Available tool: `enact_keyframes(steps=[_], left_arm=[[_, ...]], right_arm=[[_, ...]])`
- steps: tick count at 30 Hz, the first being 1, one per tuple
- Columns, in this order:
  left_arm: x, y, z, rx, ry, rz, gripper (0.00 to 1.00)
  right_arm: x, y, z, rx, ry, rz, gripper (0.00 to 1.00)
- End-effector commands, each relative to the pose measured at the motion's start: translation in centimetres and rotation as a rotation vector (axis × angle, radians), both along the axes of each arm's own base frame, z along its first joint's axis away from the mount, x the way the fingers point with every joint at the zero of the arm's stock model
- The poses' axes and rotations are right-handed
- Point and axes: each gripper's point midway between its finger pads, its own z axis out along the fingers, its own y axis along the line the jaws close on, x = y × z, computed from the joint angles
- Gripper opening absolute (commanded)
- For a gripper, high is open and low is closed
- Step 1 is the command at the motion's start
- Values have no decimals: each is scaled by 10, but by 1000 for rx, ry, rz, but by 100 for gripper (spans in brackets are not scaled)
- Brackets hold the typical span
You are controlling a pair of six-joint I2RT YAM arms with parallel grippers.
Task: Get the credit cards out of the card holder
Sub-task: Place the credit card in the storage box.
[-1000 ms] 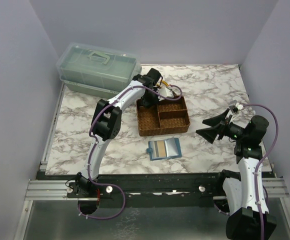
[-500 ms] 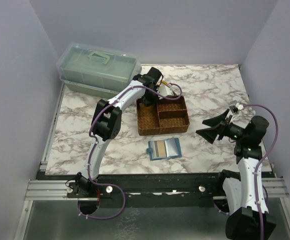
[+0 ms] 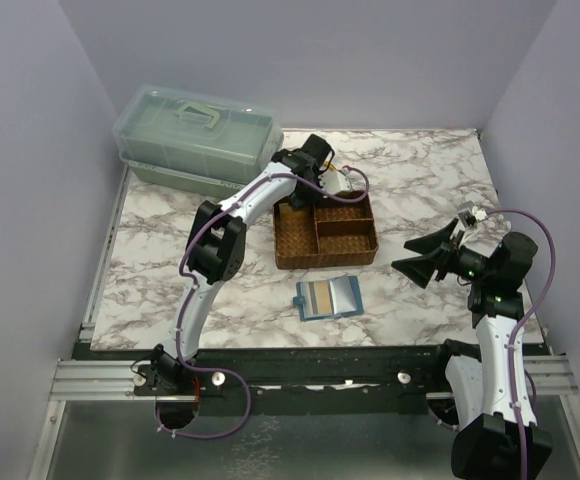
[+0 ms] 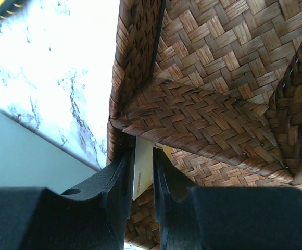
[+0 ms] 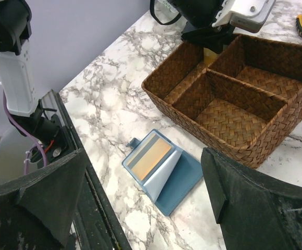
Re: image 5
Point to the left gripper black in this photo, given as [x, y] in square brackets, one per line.
[201, 14]

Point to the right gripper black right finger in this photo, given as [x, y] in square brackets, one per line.
[254, 210]

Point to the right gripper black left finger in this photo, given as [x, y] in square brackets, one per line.
[37, 210]

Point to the gold credit card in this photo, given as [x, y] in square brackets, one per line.
[147, 155]
[209, 56]

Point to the blue leather card holder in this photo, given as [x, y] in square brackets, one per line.
[172, 178]

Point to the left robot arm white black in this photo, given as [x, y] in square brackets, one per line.
[21, 102]

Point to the brown woven divided basket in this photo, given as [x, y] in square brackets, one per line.
[244, 104]

